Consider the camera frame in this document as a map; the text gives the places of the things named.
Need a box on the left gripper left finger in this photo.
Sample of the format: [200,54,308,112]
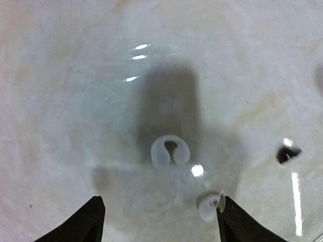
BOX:
[37,196,105,242]

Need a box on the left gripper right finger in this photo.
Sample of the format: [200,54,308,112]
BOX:
[217,194,286,242]

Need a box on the black earbud centre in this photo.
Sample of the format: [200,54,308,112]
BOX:
[276,146,302,165]

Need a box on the white earbud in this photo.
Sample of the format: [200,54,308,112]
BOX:
[196,191,226,223]
[150,134,191,167]

